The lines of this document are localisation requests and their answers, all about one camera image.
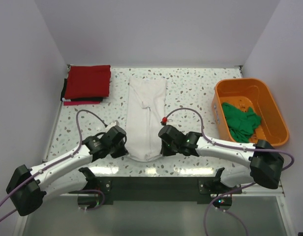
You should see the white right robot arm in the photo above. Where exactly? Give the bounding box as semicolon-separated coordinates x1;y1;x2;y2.
158;125;284;193

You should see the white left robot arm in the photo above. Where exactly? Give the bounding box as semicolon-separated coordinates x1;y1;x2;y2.
6;125;128;216

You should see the white t shirt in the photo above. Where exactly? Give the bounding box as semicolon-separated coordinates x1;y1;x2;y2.
125;78;167;162

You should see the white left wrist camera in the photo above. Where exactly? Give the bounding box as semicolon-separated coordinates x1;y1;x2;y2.
106;120;119;128

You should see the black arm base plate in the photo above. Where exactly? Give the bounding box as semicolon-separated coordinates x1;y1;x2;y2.
75;176;243;206

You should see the black folded t shirt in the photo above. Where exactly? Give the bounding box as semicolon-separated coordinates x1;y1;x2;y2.
60;78;104;102

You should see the pink folded t shirt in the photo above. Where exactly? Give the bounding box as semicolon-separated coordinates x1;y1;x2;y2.
63;101;100;106

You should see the red folded t shirt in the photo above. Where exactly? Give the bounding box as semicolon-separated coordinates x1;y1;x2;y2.
67;65;111;98

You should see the aluminium frame rail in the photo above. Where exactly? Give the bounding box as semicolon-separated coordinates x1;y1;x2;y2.
241;184;298;236

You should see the orange plastic basket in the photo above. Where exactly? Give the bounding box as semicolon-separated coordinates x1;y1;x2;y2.
212;78;289;148

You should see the green t shirt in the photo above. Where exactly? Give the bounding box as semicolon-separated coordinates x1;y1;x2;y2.
222;102;262;143

